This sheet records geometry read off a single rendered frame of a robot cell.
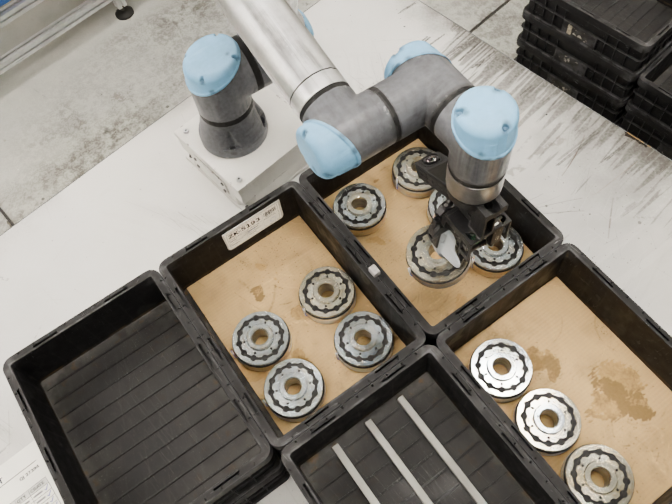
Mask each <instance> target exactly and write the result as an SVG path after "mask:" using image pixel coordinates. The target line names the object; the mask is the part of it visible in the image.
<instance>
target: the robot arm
mask: <svg viewBox="0 0 672 504"><path fill-rule="evenodd" d="M214 1H215V2H216V3H217V5H218V6H219V8H220V9H221V10H222V12H223V13H224V15H225V16H226V17H227V19H228V20H229V22H230V23H231V24H232V26H233V27H234V29H235V30H236V31H237V33H238V34H236V35H235V36H233V37H230V36H228V35H225V34H220V33H219V34H218V35H217V36H216V35H215V34H210V35H206V36H204V37H202V38H200V39H198V40H197V41H195V42H194V43H193V44H192V45H191V46H190V47H189V49H188V50H187V52H186V53H185V57H184V60H183V73H184V76H185V82H186V85H187V87H188V89H189V90H190V92H191V95H192V97H193V100H194V102H195V105H196V107H197V109H198V112H199V114H200V122H199V136H200V139H201V141H202V144H203V146H204V147H205V149H206V150H207V151H208V152H210V153H211V154H213V155H215V156H217V157H220V158H226V159H234V158H240V157H243V156H246V155H248V154H250V153H252V152H254V151H255V150H257V149H258V148H259V147H260V146H261V145H262V143H263V142H264V141H265V139H266V137H267V134H268V123H267V119H266V115H265V113H264V111H263V110H262V108H261V107H260V106H259V105H258V104H257V103H256V102H255V100H254V99H253V98H252V94H254V93H256V92H258V91H260V90H261V89H263V88H265V87H267V86H269V85H271V84H272V83H274V84H275V86H276V87H277V89H278V90H279V91H280V93H281V94H282V96H283V97H284V98H285V100H286V101H287V103H288V104H289V105H290V107H291V108H292V110H293V111H294V112H295V114H296V115H297V117H298V118H299V119H300V121H301V122H302V123H303V125H302V126H300V127H299V128H298V129H297V131H296V141H297V144H298V147H299V149H300V151H301V153H302V155H303V156H304V158H305V160H306V162H307V164H308V165H309V166H310V168H311V169H312V170H313V171H314V173H315V174H317V175H318V176H319V177H321V178H323V179H332V178H334V177H336V176H338V175H341V174H343V173H345V172H347V171H349V170H351V169H353V168H356V167H358V166H359V165H360V164H361V163H362V162H364V161H365V160H367V159H369V158H371V157H372V156H374V155H376V154H377V153H379V152H381V151H382V150H384V149H386V148H387V147H389V146H391V145H393V144H394V143H396V142H398V141H400V140H401V139H403V138H405V137H407V136H408V135H410V134H412V133H413V132H415V131H417V130H419V129H420V128H422V127H424V126H426V127H427V128H428V129H429V130H430V131H431V132H432V133H433V134H434V135H435V136H436V137H437V138H438V139H439V140H440V141H441V142H442V143H443V144H444V145H445V146H446V147H447V148H448V150H449V155H448V157H447V156H446V155H444V154H442V153H441V152H439V151H437V152H435V153H431V154H429V155H427V156H425V157H424V158H422V159H421V160H419V161H417V162H415V167H416V170H417V174H418V177H419V178H420V179H422V180H423V181H424V182H426V183H427V184H429V185H430V186H431V187H433V188H434V189H436V190H437V191H438V192H440V193H441V194H443V195H444V196H445V197H446V199H447V200H446V201H444V202H443V203H441V204H440V205H439V207H438V209H437V210H436V213H435V217H433V218H432V222H431V224H430V226H429V228H428V236H429V239H430V241H431V243H432V245H433V247H434V249H435V251H436V253H437V254H438V255H439V256H440V257H442V258H443V257H445V258H446V259H447V260H448V261H449V262H450V263H451V264H452V265H453V266H454V267H456V268H459V267H460V261H459V258H458V256H457V254H456V252H455V245H456V240H455V237H456V238H457V240H458V242H459V248H458V251H459V252H460V253H461V255H462V256H463V257H464V258H465V260H466V261H467V262H468V261H469V259H470V255H471V253H472V252H473V251H474V250H476V249H477V248H478V249H479V248H481V247H483V246H485V245H488V246H490V247H493V245H494V244H495V243H497V242H498V241H500V238H501V235H502V236H503V237H504V239H506V238H507V235H508V232H509V229H510V225H511V222H512V220H511V219H510V218H509V217H508V215H507V214H506V213H505V212H504V211H506V210H507V208H508V203H507V202H506V201H505V200H504V199H503V198H502V197H501V196H500V192H501V190H502V187H503V183H504V180H505V176H506V172H507V169H508V165H509V161H510V157H511V153H512V150H513V147H514V146H515V143H516V140H517V137H518V123H519V108H518V105H517V103H516V101H515V99H514V98H513V97H512V96H511V95H510V94H509V93H508V92H506V91H505V90H500V89H496V88H495V87H494V86H477V87H475V86H474V85H473V84H472V83H471V82H470V81H469V80H468V79H467V78H466V77H465V76H464V75H463V74H462V73H461V72H460V71H459V70H458V69H457V68H456V67H455V66H454V65H453V64H452V63H451V61H450V60H449V59H448V58H447V57H446V56H445V55H444V54H442V53H441V52H439V51H438V50H437V49H436V48H435V47H433V46H432V45H430V44H429V43H427V42H425V41H421V40H416V41H411V42H409V43H406V44H405V45H403V46H401V47H400V48H399V51H398V52H397V53H396V54H393V55H392V56H391V57H390V59H389V61H388V62H387V64H386V67H385V71H384V80H382V81H380V82H378V83H377V84H375V85H373V86H371V87H369V88H367V89H365V90H364V91H362V92H360V93H358V94H356V93H355V91H354V90H353V89H352V88H351V87H350V85H349V84H348V82H347V81H346V80H345V78H344V77H343V76H342V74H341V73H340V72H339V70H338V69H337V68H336V66H335V65H334V64H333V62H332V61H331V60H330V58H329V57H328V56H327V54H326V53H325V52H324V50H323V49H322V48H321V46H320V45H319V44H318V42H317V41H316V39H315V38H314V31H313V28H312V26H311V24H310V22H309V20H308V18H307V17H306V16H305V14H304V13H303V12H302V11H301V10H299V9H298V0H214ZM501 219H503V221H504V222H503V223H502V222H501V221H500V220H501ZM506 225H507V227H506V230H505V231H504V230H503V228H504V226H506ZM454 236H455V237H454ZM462 247H463V248H464V249H465V250H467V249H468V253H466V252H465V251H464V250H463V248H462Z"/></svg>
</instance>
